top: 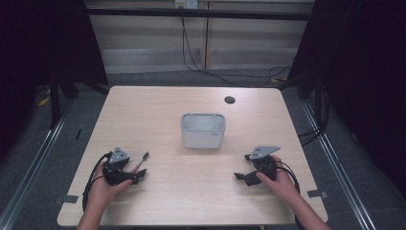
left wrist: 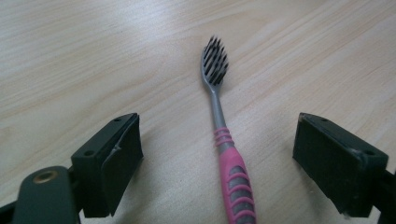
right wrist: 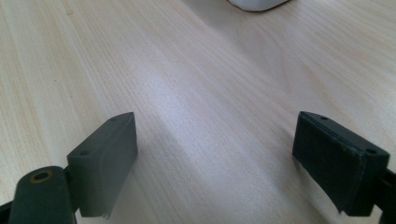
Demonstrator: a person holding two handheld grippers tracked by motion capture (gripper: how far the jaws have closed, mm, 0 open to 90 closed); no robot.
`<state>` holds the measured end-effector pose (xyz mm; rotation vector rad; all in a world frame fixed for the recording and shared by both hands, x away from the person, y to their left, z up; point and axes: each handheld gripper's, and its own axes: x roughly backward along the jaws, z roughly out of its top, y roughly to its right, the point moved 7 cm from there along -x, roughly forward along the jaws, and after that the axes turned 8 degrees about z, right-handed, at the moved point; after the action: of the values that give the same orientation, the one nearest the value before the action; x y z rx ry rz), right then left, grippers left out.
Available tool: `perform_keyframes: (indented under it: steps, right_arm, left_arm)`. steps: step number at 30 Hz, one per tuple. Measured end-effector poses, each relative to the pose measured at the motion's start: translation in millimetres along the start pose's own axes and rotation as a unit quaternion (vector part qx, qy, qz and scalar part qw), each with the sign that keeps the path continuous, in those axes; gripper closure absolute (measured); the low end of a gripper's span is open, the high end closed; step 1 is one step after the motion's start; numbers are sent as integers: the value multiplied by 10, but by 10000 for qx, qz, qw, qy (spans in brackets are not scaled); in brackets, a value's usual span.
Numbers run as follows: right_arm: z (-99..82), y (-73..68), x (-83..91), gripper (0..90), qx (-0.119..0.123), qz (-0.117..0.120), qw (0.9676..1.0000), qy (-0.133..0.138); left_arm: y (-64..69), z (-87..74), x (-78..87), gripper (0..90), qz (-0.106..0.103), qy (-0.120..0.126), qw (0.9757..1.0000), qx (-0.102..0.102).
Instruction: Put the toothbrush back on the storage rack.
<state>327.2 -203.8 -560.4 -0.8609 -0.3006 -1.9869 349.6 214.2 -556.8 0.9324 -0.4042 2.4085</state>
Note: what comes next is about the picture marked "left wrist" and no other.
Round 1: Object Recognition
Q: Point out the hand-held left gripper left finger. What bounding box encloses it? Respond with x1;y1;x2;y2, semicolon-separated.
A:
70;112;145;218

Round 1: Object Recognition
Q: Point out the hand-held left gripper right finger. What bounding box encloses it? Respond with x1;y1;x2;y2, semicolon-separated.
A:
292;112;389;218

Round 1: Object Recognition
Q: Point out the pink and grey toothbrush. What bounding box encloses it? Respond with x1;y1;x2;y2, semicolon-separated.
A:
200;35;258;224

